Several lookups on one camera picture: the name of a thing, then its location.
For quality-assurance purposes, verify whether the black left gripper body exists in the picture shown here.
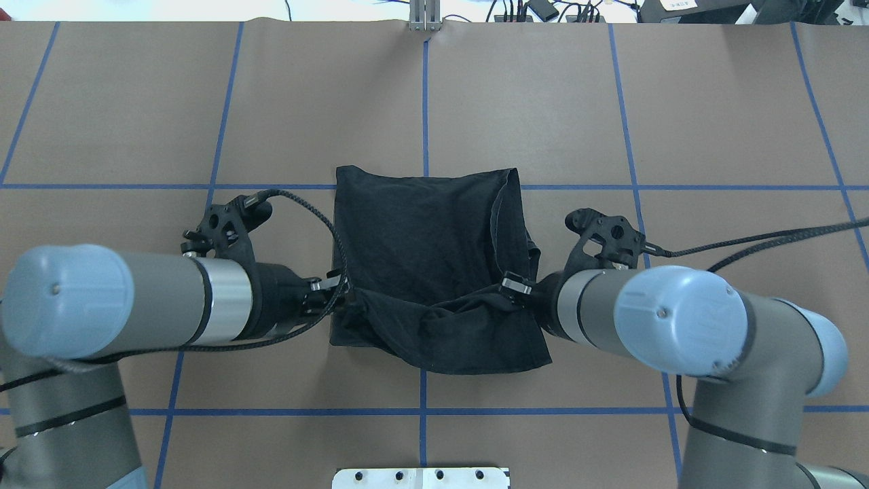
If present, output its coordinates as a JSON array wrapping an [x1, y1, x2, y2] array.
[[248, 264, 320, 340]]

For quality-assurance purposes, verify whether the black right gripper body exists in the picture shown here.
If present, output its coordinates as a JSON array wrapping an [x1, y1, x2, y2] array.
[[528, 272, 568, 340]]

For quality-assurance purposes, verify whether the black graphic t-shirt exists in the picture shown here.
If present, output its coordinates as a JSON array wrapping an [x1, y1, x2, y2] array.
[[329, 165, 552, 375]]

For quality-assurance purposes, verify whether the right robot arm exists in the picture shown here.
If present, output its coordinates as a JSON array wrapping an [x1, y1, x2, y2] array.
[[499, 266, 867, 488]]

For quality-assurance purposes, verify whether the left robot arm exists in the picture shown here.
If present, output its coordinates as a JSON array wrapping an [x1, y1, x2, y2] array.
[[2, 244, 348, 488]]

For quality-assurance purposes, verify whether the black printer device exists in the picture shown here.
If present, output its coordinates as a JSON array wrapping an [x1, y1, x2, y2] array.
[[637, 1, 756, 24]]

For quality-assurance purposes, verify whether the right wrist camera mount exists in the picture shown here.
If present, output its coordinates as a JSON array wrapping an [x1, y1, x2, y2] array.
[[563, 208, 665, 272]]

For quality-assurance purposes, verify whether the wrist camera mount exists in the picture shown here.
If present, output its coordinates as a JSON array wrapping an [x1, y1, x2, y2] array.
[[563, 208, 665, 272], [180, 192, 273, 268]]

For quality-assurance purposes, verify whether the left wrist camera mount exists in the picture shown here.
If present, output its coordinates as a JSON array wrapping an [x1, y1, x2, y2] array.
[[180, 192, 273, 268]]

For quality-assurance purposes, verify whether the metal base plate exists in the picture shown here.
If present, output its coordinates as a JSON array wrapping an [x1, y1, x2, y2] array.
[[331, 467, 512, 488]]

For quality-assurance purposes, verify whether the aluminium frame post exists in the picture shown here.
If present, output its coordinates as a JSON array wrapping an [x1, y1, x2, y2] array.
[[407, 0, 443, 32]]

